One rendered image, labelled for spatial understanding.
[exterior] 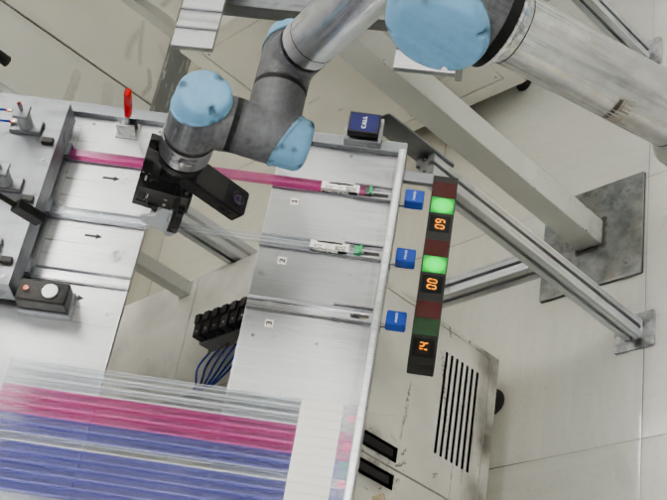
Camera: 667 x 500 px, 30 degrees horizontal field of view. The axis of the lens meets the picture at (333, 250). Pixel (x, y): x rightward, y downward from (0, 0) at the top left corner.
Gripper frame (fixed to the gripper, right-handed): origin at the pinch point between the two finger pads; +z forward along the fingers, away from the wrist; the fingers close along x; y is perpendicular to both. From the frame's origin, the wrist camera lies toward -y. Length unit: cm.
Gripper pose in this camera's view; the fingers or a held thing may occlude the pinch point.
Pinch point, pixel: (174, 225)
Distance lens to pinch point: 193.6
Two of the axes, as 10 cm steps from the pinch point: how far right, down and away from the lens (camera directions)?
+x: -1.6, 8.4, -5.2
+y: -9.5, -2.8, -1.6
